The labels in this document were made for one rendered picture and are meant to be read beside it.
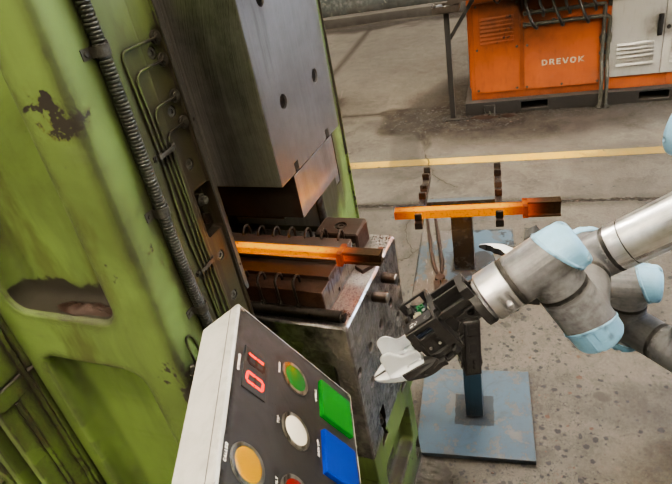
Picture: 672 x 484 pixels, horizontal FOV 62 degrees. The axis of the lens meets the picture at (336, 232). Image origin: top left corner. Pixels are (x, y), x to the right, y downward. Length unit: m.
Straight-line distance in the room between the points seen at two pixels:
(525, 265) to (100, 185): 0.62
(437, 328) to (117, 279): 0.53
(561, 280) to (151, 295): 0.64
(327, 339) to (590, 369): 1.38
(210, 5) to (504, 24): 3.80
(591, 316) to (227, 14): 0.71
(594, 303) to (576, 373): 1.55
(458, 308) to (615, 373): 1.64
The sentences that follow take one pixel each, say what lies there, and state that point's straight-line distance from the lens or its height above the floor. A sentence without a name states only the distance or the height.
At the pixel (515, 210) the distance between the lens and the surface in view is 1.51.
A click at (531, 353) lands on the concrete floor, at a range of 2.45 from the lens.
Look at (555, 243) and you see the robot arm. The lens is 0.80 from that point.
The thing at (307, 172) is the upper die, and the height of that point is 1.25.
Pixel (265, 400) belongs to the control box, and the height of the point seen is 1.14.
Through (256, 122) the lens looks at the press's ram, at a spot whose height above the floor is 1.40.
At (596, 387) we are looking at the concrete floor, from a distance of 2.36.
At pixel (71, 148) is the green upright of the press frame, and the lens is 0.90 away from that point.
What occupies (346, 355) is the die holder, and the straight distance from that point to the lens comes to 1.28.
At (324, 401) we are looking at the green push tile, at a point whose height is 1.04.
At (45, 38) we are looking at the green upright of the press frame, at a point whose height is 1.62.
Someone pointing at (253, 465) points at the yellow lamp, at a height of 1.16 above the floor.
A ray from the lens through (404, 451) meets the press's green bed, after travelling 1.95.
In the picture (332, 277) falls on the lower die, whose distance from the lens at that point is 1.27.
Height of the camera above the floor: 1.71
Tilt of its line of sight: 31 degrees down
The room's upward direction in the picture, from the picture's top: 12 degrees counter-clockwise
